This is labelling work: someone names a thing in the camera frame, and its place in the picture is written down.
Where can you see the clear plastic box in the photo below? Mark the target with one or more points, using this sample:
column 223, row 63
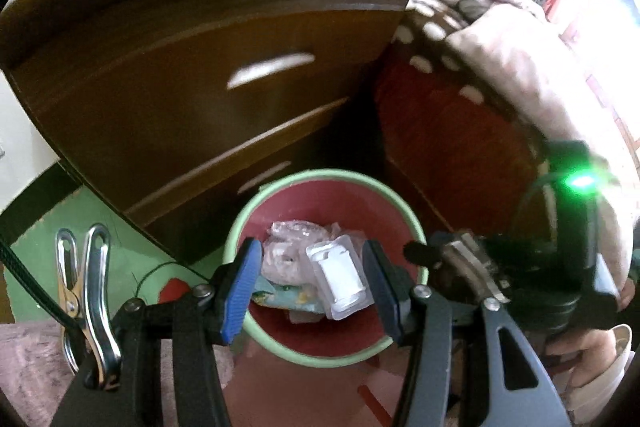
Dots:
column 340, row 277

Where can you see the pink patterned quilt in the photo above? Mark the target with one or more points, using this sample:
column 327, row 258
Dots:
column 540, row 72

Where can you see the teal printed wipes packet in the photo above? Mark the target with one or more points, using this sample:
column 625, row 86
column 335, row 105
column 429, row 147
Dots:
column 290, row 299

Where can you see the green foam floor mat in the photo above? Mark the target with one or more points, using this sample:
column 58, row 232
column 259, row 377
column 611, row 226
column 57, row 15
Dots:
column 50, row 267

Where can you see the clear plastic bag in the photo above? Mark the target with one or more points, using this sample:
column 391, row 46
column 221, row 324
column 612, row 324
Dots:
column 285, row 257

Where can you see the person's right hand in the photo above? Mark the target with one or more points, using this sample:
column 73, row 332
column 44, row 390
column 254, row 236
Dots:
column 585, row 357

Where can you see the pink fluffy cloth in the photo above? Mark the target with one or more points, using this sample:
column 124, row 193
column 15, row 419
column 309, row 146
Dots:
column 30, row 357

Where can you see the red-brown bed side rail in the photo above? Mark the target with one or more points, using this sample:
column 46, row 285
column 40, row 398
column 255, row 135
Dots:
column 450, row 147

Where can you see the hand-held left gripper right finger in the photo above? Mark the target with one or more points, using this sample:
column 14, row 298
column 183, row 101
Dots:
column 385, row 302

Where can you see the metal spring clip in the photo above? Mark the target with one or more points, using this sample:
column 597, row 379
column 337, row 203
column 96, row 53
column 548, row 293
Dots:
column 470, row 262
column 97, row 307

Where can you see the red bin with green rim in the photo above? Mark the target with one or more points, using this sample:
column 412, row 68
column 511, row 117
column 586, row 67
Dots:
column 310, row 202

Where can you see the brown wooden nightstand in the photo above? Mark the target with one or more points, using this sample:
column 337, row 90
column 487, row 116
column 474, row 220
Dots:
column 150, row 107

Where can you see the red object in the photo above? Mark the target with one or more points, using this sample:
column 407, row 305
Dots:
column 555, row 4

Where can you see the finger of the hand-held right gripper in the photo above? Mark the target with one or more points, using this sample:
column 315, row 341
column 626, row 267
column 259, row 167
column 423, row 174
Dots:
column 420, row 253

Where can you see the brown white dotted blanket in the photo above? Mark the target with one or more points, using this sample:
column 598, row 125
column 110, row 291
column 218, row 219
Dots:
column 430, row 32

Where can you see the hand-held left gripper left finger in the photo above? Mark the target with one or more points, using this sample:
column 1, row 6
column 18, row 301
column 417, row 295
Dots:
column 240, row 292

